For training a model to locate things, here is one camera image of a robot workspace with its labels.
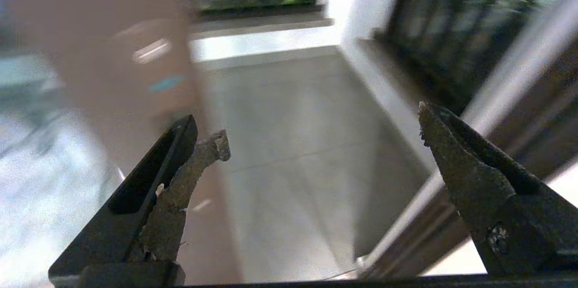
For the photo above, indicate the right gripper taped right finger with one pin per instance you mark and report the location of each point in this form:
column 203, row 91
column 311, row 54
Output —
column 496, row 197

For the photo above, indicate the dark wooden door jamb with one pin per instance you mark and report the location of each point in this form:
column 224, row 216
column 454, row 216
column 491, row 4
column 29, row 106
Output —
column 551, row 112

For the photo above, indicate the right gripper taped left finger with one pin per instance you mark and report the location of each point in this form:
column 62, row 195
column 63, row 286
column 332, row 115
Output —
column 135, row 216

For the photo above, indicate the brown framed sliding glass door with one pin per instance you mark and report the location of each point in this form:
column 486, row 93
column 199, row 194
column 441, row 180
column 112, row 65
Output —
column 113, row 53

